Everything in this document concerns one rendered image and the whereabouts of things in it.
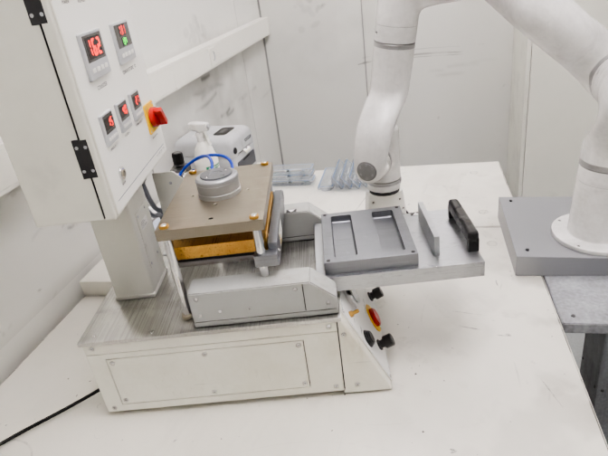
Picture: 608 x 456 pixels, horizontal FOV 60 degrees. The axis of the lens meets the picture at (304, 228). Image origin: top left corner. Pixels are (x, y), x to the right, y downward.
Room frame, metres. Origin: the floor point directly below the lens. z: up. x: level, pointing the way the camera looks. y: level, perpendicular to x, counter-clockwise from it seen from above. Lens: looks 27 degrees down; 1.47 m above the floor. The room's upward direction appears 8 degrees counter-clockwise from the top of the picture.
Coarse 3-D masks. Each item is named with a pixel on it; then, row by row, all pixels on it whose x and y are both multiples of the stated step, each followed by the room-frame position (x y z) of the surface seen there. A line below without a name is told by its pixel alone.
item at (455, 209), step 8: (456, 200) 0.93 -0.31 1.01; (448, 208) 0.94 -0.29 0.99; (456, 208) 0.90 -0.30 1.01; (448, 216) 0.94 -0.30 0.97; (456, 216) 0.88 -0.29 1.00; (464, 216) 0.86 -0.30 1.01; (464, 224) 0.83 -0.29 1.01; (472, 224) 0.83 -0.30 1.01; (464, 232) 0.82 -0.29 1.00; (472, 232) 0.80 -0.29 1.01; (472, 240) 0.80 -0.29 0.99; (472, 248) 0.80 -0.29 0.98
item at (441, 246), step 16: (320, 224) 0.99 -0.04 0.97; (416, 224) 0.93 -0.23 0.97; (432, 224) 0.85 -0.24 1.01; (448, 224) 0.91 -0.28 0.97; (320, 240) 0.92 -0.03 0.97; (416, 240) 0.87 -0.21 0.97; (432, 240) 0.81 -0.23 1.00; (448, 240) 0.85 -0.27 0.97; (464, 240) 0.84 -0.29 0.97; (320, 256) 0.86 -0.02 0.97; (432, 256) 0.80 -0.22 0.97; (448, 256) 0.79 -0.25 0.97; (464, 256) 0.79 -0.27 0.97; (480, 256) 0.78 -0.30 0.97; (320, 272) 0.80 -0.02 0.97; (352, 272) 0.79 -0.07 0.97; (368, 272) 0.78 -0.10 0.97; (384, 272) 0.77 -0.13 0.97; (400, 272) 0.77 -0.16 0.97; (416, 272) 0.77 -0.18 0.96; (432, 272) 0.77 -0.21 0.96; (448, 272) 0.77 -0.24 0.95; (464, 272) 0.76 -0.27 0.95; (480, 272) 0.76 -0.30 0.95; (352, 288) 0.78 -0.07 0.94
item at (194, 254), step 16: (272, 192) 0.99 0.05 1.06; (176, 240) 0.83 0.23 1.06; (192, 240) 0.82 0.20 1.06; (208, 240) 0.81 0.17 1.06; (224, 240) 0.81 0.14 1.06; (240, 240) 0.80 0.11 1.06; (192, 256) 0.80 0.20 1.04; (208, 256) 0.80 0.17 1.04; (224, 256) 0.80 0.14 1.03; (240, 256) 0.80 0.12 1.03
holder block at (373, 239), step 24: (336, 216) 0.97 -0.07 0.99; (360, 216) 0.95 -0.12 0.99; (384, 216) 0.96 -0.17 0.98; (336, 240) 0.89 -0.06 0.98; (360, 240) 0.85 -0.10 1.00; (384, 240) 0.87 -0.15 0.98; (408, 240) 0.83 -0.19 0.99; (336, 264) 0.79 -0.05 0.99; (360, 264) 0.79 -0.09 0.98; (384, 264) 0.78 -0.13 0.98; (408, 264) 0.78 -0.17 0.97
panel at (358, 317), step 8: (368, 288) 1.01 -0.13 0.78; (344, 296) 0.81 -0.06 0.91; (360, 296) 0.90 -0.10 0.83; (344, 304) 0.78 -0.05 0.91; (360, 304) 0.87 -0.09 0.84; (368, 304) 0.92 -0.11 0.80; (344, 312) 0.74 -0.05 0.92; (352, 312) 0.77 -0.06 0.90; (360, 312) 0.83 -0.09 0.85; (368, 312) 0.88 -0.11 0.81; (352, 320) 0.76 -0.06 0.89; (360, 320) 0.80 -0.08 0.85; (368, 320) 0.84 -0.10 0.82; (360, 328) 0.77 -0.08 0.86; (368, 328) 0.81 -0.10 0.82; (376, 328) 0.85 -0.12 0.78; (360, 336) 0.74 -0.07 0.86; (376, 336) 0.83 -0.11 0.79; (368, 344) 0.75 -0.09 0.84; (376, 344) 0.79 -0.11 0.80; (376, 352) 0.76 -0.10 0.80; (384, 352) 0.80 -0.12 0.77; (376, 360) 0.73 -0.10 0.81; (384, 360) 0.77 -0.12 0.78; (384, 368) 0.74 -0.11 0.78
